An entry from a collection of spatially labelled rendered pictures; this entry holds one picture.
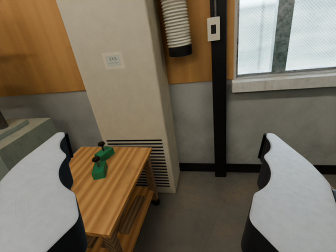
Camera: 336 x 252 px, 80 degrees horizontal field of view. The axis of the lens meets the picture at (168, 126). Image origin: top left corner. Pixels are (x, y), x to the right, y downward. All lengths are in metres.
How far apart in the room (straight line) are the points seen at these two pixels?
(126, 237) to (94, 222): 0.38
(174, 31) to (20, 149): 1.32
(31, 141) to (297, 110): 1.98
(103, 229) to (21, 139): 1.01
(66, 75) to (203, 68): 1.11
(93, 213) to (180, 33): 1.08
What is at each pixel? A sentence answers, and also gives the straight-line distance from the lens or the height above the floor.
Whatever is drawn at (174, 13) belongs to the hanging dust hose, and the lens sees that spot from 1.32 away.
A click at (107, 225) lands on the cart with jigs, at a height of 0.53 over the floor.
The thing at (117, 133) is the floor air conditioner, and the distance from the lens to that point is 1.55.
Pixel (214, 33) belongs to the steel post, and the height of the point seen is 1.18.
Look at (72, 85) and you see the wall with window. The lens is 1.92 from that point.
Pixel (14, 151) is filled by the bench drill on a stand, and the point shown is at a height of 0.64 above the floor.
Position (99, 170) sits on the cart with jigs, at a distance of 1.26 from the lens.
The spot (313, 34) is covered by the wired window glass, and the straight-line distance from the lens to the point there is 1.70.
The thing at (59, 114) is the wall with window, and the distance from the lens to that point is 2.15.
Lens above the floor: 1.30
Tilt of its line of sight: 28 degrees down
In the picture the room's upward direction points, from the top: 9 degrees counter-clockwise
